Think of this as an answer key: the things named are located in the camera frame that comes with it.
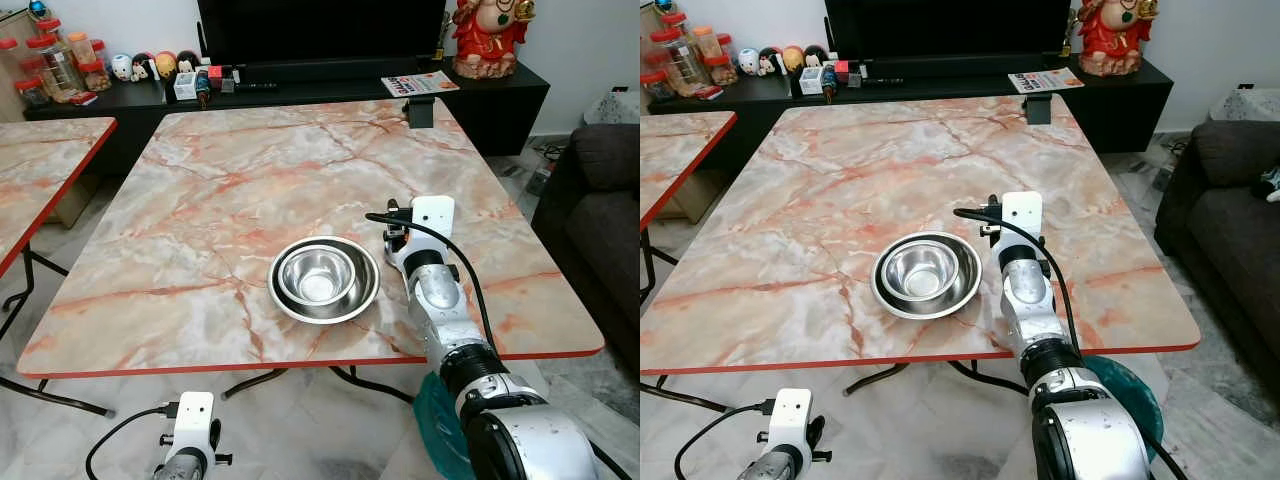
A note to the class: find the red fortune god figurine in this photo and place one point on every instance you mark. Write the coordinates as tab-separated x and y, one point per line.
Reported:
1112	40
490	40

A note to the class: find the black television cabinet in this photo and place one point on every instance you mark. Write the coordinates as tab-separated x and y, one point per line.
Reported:
1120	110
500	110

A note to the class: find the blue small bottle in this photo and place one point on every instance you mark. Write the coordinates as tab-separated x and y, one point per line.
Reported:
204	90
830	84

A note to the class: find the small white carton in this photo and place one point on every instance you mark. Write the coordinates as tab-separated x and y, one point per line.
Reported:
811	82
185	87

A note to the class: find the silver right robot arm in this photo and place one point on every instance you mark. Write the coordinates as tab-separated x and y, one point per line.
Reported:
1025	300
440	310

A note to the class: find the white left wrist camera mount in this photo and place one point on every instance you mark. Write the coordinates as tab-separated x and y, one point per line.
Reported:
791	415
194	418

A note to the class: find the small black box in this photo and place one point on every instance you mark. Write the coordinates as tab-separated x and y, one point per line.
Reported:
1039	110
421	113

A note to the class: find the black remote control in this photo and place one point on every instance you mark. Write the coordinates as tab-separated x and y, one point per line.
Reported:
255	87
882	81

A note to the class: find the light wooden cabinet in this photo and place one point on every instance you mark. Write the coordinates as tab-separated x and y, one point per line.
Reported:
78	205

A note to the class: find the black pink toy figure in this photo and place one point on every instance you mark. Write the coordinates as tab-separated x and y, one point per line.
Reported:
771	62
144	68

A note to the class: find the white round toy figure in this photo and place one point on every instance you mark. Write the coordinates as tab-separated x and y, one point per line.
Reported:
749	63
121	68

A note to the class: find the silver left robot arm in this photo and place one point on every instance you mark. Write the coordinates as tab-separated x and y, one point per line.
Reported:
772	468
180	468

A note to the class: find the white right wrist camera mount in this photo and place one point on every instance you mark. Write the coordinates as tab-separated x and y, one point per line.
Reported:
1022	212
433	215

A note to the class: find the floor power strip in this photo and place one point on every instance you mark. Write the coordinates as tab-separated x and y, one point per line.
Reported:
1161	178
541	180

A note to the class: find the dark grey fabric sofa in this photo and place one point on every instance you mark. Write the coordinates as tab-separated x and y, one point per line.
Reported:
1220	220
590	230

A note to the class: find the yellow round toy figure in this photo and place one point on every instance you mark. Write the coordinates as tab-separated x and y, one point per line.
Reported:
793	59
166	65

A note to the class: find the small stainless steel bowl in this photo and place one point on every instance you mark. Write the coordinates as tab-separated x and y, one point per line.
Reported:
920	270
318	275

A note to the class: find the low red lid jar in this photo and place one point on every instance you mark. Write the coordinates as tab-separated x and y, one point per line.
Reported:
30	93
653	86

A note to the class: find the small red lid nut jar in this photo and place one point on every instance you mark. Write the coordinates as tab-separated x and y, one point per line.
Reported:
722	70
96	76

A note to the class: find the black metal table leg frame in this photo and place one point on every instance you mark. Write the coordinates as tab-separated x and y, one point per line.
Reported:
60	397

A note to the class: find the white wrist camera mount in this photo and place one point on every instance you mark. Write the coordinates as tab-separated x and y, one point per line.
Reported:
1022	212
194	418
791	415
433	215

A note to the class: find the marble red edged side table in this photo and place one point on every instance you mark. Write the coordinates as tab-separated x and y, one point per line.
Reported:
680	160
40	170

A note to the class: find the black white plush toy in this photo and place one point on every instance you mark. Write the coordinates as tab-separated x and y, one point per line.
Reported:
1270	185

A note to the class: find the teal plastic plate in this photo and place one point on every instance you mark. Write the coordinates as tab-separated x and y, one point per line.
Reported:
1125	390
435	430

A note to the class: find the printed paper leaflet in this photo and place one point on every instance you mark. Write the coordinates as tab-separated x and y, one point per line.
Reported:
1045	80
420	83

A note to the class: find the large red lid plastic jar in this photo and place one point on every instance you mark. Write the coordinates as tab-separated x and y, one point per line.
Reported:
55	68
680	62

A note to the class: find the orange snack jar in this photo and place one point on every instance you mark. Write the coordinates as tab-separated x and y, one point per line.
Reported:
83	48
708	43

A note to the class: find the large stainless steel bowl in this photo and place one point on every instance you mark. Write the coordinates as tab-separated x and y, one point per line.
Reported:
968	292
365	300

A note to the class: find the small red box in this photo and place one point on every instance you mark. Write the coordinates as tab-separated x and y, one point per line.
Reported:
842	72
214	77

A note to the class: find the black haired toy figure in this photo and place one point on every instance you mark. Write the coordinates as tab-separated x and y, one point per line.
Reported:
816	57
188	62

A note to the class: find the black flat screen television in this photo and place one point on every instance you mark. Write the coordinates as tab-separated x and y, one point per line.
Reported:
945	28
320	30

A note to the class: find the flat red packet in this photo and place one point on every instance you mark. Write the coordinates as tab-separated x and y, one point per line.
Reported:
708	93
83	98

